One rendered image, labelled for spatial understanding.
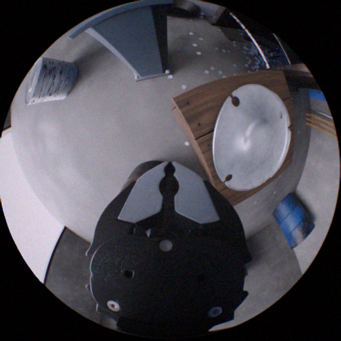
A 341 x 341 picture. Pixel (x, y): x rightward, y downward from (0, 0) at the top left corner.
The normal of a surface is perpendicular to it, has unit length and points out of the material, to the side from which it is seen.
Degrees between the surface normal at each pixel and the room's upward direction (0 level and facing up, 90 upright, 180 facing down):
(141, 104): 0
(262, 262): 90
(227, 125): 0
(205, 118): 0
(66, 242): 90
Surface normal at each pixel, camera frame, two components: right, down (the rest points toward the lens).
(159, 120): 0.00, 0.50
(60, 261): 0.92, -0.34
